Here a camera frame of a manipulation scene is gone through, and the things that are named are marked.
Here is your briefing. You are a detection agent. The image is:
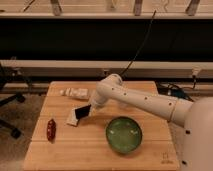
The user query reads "black office chair base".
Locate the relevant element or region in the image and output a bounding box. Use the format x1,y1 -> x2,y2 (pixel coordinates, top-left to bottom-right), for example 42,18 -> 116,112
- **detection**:
0,64 -> 25,139

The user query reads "white rectangular sponge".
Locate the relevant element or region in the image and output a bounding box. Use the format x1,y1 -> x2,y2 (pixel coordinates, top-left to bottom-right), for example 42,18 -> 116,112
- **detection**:
66,108 -> 81,126

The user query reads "black floor cable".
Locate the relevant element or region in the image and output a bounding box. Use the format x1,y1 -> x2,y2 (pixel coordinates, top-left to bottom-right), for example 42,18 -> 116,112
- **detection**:
158,75 -> 198,103

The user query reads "red chili pepper toy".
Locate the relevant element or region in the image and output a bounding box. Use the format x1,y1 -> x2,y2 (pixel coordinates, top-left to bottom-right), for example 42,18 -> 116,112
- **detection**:
47,119 -> 56,141

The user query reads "black hanging cable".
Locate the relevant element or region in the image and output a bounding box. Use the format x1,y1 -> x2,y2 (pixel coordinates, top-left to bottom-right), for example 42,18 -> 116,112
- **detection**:
119,9 -> 157,77

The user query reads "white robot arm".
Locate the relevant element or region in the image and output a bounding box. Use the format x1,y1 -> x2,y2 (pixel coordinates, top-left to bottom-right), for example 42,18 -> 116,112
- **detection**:
90,74 -> 213,171

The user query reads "green round bowl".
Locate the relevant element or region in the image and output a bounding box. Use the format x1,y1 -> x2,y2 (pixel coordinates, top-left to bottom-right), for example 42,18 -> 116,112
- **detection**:
105,116 -> 143,154

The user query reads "black rectangular eraser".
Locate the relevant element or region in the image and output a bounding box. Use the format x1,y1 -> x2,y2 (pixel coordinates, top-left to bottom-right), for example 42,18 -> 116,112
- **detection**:
75,105 -> 91,119

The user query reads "blue power box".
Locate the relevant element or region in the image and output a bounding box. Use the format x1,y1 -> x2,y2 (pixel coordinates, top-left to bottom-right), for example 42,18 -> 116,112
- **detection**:
171,90 -> 186,99

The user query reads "white squeeze tube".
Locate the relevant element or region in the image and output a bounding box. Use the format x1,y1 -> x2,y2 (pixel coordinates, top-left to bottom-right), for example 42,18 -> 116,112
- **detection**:
60,88 -> 90,100

